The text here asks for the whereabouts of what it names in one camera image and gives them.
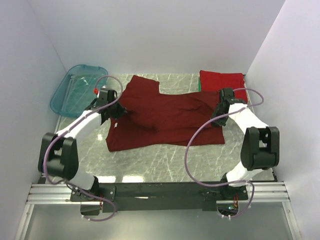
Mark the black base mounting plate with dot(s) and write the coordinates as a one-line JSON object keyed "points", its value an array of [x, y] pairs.
{"points": [[156, 196]]}

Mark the blue transparent plastic bin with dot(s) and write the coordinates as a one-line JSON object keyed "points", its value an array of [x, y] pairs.
{"points": [[76, 90]]}

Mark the dark red t-shirt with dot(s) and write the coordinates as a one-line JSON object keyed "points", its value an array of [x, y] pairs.
{"points": [[154, 118]]}

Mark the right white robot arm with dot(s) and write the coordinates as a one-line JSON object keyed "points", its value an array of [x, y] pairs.
{"points": [[260, 149]]}

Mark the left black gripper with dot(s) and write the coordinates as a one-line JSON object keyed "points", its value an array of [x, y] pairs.
{"points": [[121, 111]]}

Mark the aluminium frame rail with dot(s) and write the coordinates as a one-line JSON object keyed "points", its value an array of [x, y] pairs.
{"points": [[46, 194]]}

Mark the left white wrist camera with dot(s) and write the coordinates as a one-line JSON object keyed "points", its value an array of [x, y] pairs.
{"points": [[97, 92]]}

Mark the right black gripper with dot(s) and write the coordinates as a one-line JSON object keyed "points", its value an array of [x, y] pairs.
{"points": [[222, 122]]}

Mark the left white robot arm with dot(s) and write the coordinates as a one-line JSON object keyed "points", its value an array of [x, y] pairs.
{"points": [[58, 155]]}

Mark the folded red t-shirt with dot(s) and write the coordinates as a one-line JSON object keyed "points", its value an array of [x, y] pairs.
{"points": [[212, 82]]}

